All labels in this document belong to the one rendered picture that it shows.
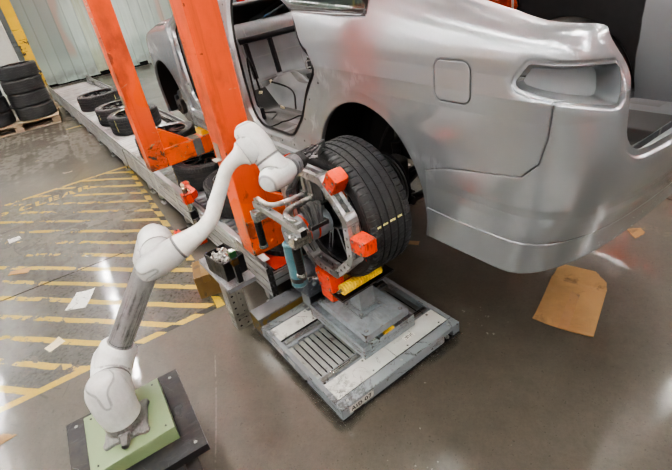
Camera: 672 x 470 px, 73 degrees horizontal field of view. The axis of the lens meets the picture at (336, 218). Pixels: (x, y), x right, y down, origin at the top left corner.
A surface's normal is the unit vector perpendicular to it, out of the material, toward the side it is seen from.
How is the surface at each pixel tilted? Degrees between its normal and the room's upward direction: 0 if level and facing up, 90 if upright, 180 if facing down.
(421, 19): 66
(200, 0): 90
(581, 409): 0
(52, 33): 90
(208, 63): 90
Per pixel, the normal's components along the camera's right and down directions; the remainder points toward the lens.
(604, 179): 0.24, 0.46
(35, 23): 0.53, 0.36
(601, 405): -0.15, -0.86
